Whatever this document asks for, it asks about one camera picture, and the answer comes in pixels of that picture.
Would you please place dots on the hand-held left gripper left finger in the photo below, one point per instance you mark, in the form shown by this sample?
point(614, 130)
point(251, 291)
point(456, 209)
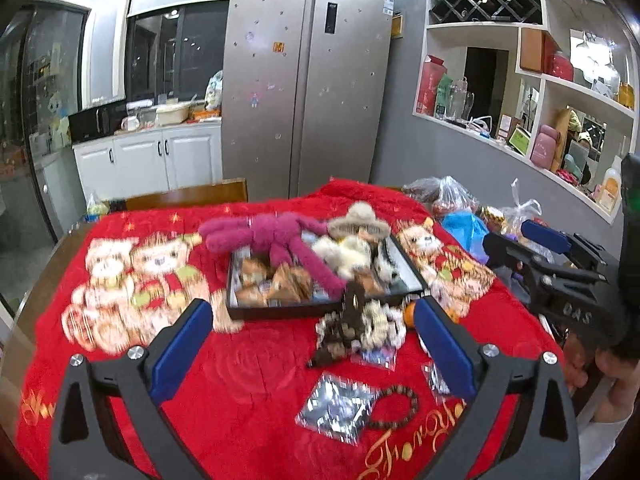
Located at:
point(182, 355)

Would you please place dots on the silver double-door fridge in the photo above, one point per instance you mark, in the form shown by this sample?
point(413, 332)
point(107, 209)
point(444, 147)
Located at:
point(300, 85)

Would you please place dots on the brown cardboard box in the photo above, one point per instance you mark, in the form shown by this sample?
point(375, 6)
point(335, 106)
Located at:
point(535, 50)

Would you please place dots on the pink insulated bag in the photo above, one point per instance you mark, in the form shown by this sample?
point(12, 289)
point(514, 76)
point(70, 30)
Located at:
point(544, 147)

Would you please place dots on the black white hair claw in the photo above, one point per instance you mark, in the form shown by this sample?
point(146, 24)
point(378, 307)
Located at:
point(386, 262)

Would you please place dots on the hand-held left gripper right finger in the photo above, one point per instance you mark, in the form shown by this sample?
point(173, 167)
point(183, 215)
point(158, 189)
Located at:
point(442, 350)

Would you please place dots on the person's right forearm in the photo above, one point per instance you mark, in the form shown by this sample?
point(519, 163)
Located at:
point(610, 435)

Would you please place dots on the dark brown hair claw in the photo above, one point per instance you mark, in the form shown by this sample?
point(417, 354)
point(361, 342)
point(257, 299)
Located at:
point(352, 300)

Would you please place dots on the clear bag of red fruit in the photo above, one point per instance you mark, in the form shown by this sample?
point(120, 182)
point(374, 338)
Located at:
point(455, 200)

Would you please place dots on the clear bag with jar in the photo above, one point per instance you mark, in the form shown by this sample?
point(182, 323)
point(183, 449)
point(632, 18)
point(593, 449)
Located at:
point(515, 212)

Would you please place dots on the white wall shelving unit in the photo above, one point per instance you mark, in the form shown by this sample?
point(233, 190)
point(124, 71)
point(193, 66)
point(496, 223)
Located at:
point(530, 105)

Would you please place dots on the purple cloth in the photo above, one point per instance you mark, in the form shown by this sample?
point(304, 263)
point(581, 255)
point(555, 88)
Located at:
point(512, 236)

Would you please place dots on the blue plastic bag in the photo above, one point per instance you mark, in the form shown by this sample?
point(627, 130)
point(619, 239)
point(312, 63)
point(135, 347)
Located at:
point(465, 232)

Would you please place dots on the small clear plastic packet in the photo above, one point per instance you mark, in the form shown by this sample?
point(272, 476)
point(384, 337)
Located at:
point(375, 356)
point(435, 380)

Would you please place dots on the magenta plush toy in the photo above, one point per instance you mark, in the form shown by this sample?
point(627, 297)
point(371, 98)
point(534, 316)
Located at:
point(270, 235)

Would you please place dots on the white kitchen cabinets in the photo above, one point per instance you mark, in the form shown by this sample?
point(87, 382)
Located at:
point(150, 155)

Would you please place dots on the black rectangular tray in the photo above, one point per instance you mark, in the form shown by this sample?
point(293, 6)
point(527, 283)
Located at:
point(400, 272)

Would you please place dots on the white plush toy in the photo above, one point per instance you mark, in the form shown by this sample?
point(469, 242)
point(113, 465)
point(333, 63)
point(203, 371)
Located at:
point(345, 255)

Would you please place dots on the red gift box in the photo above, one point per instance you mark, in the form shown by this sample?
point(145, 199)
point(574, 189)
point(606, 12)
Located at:
point(429, 85)

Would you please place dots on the orange mandarin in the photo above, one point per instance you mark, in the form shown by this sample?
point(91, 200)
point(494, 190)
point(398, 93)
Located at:
point(411, 316)

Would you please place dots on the brown lace-trimmed scrunchie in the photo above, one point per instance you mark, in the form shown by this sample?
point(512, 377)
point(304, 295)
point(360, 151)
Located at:
point(380, 327)

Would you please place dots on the clear glass jars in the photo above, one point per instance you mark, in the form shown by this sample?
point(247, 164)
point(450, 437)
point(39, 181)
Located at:
point(462, 100)

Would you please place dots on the printed plastic bag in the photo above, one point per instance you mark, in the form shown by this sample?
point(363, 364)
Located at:
point(215, 90)

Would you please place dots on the dark plastic bag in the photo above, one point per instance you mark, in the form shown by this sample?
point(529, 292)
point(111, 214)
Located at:
point(420, 190)

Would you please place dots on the silver foil packet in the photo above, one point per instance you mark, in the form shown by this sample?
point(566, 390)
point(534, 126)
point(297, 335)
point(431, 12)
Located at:
point(335, 407)

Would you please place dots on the black microwave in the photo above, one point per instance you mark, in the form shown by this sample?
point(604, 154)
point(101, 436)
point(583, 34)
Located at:
point(95, 122)

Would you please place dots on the yellow wall box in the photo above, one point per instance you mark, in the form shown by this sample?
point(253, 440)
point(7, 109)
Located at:
point(397, 25)

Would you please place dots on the white cup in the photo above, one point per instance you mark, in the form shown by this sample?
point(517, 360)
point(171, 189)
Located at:
point(129, 123)

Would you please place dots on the dark kitchen window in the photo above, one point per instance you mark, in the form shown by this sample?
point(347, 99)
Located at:
point(175, 50)

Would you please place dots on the white orange bottle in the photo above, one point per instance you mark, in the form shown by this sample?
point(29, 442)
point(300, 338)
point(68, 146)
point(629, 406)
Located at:
point(610, 187)

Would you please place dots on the brown snack packet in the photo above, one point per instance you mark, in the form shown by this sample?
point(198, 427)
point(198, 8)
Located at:
point(252, 272)
point(292, 282)

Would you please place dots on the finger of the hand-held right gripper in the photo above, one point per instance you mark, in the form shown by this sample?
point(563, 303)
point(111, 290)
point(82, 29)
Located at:
point(545, 237)
point(510, 252)

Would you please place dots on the glass sliding door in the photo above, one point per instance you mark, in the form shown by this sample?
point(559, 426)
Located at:
point(45, 110)

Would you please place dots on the red printed blanket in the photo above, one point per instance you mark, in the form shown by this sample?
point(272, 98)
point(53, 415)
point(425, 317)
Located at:
point(250, 385)

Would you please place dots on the beige fluffy hair claw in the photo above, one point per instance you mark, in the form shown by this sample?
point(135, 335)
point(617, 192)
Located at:
point(357, 216)

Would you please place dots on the green picture frame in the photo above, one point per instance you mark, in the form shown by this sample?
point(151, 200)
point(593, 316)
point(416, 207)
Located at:
point(520, 141)

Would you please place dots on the person's right hand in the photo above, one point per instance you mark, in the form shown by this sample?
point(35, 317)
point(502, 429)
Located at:
point(620, 375)

